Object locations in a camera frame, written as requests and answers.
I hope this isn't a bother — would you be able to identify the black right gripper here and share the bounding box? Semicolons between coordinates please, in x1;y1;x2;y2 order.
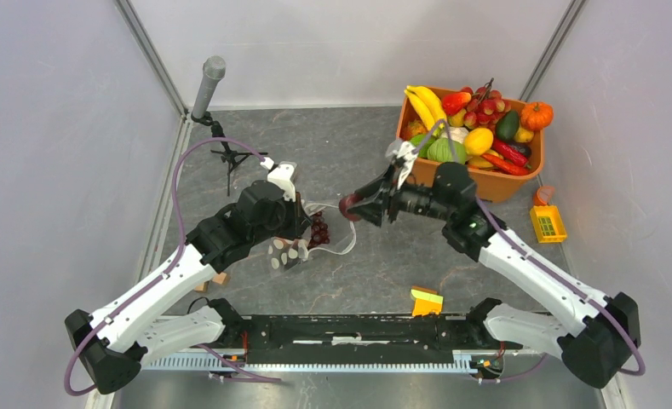
347;162;453;228

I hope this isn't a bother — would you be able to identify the clear dotted zip top bag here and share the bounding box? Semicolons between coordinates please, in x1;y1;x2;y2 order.
266;200;357;274

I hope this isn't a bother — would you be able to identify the dark purple grape bunch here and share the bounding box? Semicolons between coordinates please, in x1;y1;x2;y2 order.
307;210;330;249

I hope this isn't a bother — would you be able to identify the yellow toy lemon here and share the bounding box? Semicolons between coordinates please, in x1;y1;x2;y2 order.
463;128;494;156

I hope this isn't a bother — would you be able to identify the orange toy pumpkin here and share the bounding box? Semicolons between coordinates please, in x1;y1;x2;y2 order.
520;101;554;131

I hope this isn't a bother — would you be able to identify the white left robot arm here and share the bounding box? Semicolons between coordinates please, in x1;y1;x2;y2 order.
64;177;309;396

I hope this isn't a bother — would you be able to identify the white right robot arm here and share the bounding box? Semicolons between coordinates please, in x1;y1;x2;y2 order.
339;162;646;389

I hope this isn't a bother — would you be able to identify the green toy lime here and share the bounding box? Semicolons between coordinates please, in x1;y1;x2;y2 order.
409;134;435;159

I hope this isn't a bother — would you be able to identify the green toy cabbage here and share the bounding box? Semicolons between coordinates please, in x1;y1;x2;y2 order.
426;138;468;164

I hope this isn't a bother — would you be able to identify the orange textured toy fruit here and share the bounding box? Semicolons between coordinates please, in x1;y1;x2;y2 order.
399;119;428;141

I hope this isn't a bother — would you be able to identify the white toy cauliflower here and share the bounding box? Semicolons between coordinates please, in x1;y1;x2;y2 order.
439;127;469;145

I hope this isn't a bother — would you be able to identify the yellow banana bunch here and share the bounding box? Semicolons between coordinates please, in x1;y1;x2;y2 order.
399;85;447;132

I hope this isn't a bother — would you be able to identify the yellow toy pepper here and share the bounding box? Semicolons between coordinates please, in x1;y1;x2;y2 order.
468;156;495;170

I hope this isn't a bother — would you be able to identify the orange yellow block stack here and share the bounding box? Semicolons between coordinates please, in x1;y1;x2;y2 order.
410;285;444;317

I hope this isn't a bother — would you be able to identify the small yellow toy fruit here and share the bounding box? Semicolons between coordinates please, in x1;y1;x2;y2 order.
448;108;468;128

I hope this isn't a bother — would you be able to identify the orange plastic bin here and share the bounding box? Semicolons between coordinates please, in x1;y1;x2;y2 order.
395;87;545;203

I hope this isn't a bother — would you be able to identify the red toy chili pepper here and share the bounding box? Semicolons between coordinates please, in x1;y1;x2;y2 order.
491;139;528;167

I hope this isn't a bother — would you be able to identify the red grape bunch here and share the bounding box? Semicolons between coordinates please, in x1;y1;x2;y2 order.
462;78;511;130

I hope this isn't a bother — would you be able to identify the grey microphone on tripod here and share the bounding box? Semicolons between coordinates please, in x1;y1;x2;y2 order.
190;55;269;197

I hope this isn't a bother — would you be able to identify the yellow toy potato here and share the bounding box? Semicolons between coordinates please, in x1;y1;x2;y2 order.
513;126;537;145

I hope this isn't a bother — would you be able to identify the small orange toy piece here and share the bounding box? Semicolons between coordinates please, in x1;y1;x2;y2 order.
532;186;555;206

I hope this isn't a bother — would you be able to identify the yellow toy basket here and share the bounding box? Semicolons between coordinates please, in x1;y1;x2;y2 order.
530;205;567;244

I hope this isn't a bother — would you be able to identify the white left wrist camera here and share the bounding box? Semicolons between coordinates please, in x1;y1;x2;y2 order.
260;157;297;202

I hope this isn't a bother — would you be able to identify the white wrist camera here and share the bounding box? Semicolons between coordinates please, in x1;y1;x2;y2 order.
260;157;297;202
385;139;419;189

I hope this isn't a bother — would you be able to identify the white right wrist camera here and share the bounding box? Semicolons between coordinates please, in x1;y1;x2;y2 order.
385;139;419;189

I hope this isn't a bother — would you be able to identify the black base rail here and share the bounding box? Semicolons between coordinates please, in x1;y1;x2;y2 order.
213;314;503;365

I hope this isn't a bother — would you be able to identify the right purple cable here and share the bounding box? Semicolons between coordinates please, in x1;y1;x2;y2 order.
414;119;647;385

